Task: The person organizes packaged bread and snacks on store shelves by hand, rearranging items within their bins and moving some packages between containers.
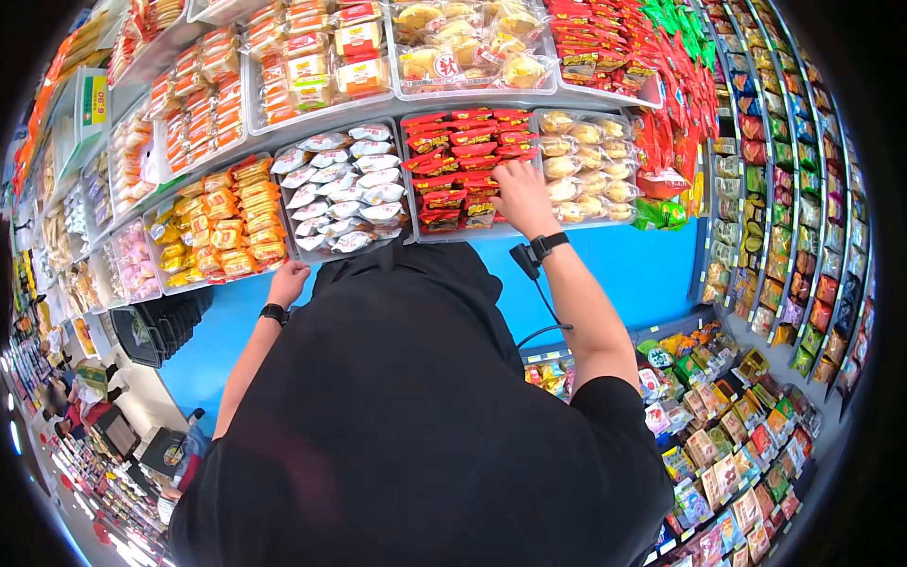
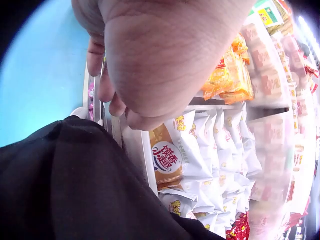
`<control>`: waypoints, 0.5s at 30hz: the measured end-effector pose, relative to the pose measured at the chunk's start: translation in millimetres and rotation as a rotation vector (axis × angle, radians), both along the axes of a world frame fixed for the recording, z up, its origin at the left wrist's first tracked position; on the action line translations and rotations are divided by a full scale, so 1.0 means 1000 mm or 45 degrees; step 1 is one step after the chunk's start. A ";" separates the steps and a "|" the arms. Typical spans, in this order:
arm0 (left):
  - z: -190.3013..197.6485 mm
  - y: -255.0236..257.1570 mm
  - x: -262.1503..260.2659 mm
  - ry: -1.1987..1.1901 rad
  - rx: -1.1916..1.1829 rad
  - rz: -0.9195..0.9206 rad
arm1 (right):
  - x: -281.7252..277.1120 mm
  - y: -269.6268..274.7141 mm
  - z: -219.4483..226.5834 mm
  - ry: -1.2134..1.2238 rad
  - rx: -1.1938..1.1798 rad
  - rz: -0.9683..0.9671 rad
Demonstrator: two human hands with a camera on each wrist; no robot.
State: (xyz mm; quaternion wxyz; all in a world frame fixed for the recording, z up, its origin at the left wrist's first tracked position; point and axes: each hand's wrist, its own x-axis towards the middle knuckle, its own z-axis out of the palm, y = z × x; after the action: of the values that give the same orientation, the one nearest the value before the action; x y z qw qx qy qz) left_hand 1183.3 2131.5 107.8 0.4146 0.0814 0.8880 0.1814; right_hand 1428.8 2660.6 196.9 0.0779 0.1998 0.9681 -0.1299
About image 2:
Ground person's left hand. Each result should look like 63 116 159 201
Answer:
71 0 258 131

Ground person's left fingers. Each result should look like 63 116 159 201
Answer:
86 37 160 131

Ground person's body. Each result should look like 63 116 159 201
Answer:
0 116 227 240

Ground full shop shelf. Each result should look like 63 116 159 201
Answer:
70 0 320 240

